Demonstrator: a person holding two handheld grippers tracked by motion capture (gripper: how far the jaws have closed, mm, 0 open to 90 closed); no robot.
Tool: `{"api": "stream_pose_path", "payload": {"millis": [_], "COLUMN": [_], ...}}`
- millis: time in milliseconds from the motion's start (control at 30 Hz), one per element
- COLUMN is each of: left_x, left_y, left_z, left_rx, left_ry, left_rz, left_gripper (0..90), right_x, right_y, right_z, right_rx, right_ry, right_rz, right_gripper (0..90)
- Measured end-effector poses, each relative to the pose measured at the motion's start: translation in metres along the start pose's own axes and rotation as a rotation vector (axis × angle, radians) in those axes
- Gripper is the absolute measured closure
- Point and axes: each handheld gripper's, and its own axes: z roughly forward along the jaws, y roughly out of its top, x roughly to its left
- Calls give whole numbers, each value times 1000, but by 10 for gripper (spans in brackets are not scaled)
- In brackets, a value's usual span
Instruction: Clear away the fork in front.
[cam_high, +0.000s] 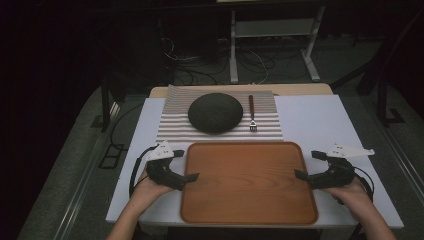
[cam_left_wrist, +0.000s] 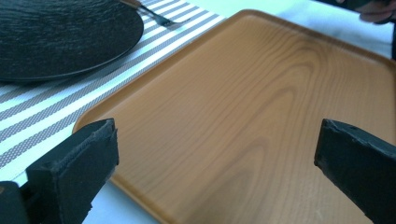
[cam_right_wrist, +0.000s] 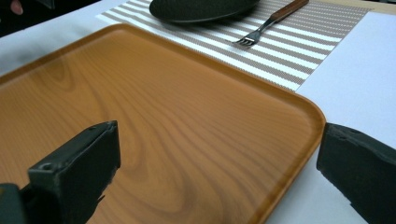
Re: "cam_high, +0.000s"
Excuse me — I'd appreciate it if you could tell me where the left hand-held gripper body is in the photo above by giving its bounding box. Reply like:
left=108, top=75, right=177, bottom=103
left=145, top=141, right=188, bottom=192

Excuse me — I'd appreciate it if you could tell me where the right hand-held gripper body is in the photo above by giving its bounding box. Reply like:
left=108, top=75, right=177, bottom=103
left=307, top=142, right=376, bottom=191

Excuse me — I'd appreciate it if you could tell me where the wooden tray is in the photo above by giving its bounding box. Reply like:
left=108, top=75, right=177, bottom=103
left=179, top=141, right=319, bottom=226

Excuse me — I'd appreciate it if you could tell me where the person's left hand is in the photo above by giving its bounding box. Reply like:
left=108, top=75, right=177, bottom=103
left=130, top=169, right=175, bottom=205

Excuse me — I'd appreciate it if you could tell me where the person's right hand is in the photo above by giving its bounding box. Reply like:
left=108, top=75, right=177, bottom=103
left=320, top=176, right=372, bottom=215

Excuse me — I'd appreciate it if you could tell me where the striped placemat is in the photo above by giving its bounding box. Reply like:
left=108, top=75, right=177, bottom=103
left=155, top=84, right=285, bottom=144

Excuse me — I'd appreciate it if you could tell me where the white foam board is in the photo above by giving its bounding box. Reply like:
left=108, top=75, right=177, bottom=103
left=105, top=94, right=405, bottom=230

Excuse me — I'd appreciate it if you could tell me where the dark round bowl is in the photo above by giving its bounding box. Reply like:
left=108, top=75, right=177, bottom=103
left=187, top=92, right=245, bottom=135

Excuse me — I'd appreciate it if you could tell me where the black metal stand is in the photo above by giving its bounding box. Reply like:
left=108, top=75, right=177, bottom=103
left=99, top=74, right=128, bottom=133
left=375, top=74, right=406, bottom=128

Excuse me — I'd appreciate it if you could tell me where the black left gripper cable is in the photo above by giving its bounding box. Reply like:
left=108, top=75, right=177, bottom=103
left=128, top=144, right=160, bottom=200

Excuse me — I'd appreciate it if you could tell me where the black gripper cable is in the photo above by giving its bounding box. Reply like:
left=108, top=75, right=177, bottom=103
left=336, top=164, right=375, bottom=205
left=128, top=144, right=160, bottom=200

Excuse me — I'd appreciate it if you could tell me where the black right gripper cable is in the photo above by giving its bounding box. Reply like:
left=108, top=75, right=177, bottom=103
left=336, top=164, right=375, bottom=205

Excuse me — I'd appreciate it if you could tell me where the thin black floor cable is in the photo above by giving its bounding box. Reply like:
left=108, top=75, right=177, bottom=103
left=109, top=102, right=145, bottom=150

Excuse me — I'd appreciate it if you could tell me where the fork with wooden handle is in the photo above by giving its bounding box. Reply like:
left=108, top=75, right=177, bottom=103
left=247, top=94, right=259, bottom=133

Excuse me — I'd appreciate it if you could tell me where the tangle of floor cables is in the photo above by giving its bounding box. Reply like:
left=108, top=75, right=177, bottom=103
left=159, top=35, right=278, bottom=86

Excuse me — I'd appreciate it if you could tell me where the white metal desk frame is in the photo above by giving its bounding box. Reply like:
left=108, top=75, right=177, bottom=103
left=228, top=0, right=327, bottom=85

